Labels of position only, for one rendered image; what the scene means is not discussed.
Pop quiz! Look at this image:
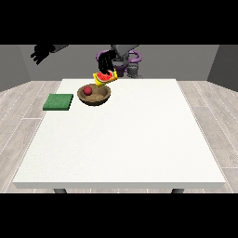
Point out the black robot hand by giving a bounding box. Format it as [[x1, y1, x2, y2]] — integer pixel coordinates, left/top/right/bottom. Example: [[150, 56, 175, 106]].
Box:
[[30, 44, 57, 66], [98, 50, 117, 75]]

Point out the brown wooden bowl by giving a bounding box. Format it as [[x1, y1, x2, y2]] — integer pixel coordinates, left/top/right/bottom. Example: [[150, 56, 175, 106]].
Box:
[[76, 84, 112, 107]]

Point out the green square pad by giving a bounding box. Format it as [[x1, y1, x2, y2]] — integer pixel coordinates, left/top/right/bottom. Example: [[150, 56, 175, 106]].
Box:
[[42, 93, 74, 112]]

